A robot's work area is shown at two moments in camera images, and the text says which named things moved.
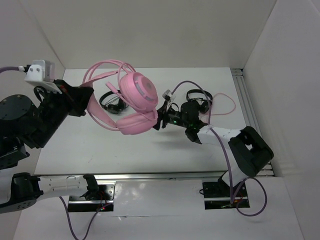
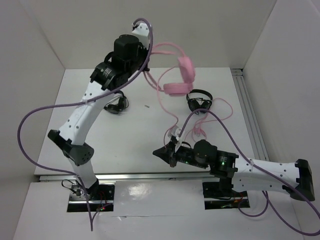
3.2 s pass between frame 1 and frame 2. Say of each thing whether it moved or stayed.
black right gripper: moved
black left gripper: moved
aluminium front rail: stayed
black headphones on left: stayed
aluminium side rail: stayed
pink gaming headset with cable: moved
